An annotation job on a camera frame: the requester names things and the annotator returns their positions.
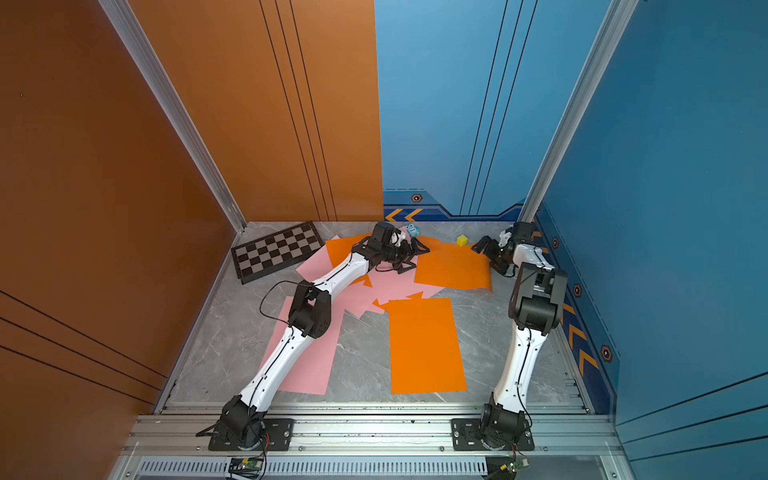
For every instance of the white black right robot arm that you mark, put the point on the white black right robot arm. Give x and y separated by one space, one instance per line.
536 308

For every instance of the pink paper underneath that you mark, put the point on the pink paper underneath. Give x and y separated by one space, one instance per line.
316 266

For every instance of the left aluminium corner post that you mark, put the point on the left aluminium corner post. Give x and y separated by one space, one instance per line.
127 26

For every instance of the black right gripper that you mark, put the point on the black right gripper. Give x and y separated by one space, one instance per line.
483 242

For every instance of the pink paper top right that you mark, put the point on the pink paper top right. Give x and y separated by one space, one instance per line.
373 291

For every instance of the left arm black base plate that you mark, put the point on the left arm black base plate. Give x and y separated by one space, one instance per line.
272 435

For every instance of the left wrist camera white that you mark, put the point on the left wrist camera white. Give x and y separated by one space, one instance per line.
398 237

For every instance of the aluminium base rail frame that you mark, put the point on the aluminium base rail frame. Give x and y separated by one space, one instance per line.
569 443

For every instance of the right aluminium corner post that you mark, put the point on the right aluminium corner post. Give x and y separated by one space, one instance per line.
601 52

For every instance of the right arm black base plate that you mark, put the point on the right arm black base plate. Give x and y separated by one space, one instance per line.
470 434

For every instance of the small blue toy box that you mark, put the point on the small blue toy box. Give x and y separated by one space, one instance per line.
413 230

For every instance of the right green circuit board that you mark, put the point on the right green circuit board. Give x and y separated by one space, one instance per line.
505 468

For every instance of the large orange paper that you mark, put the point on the large orange paper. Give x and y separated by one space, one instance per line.
425 354
452 266

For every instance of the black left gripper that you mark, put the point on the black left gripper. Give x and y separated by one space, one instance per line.
415 250

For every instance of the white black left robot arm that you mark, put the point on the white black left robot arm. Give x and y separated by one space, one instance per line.
241 425

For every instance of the large curved pink paper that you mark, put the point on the large curved pink paper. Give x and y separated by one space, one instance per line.
312 370

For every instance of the aluminium corner post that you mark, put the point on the aluminium corner post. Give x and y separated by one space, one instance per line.
127 26
601 52

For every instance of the left green circuit board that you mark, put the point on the left green circuit board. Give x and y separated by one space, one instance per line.
249 468

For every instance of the black grey chessboard case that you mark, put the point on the black grey chessboard case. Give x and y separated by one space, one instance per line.
269 254

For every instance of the green circuit board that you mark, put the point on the green circuit board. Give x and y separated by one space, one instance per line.
505 468
249 468

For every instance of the ventilation grille strip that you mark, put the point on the ventilation grille strip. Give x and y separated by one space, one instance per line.
219 467

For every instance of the orange paper front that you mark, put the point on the orange paper front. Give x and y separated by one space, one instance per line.
342 252

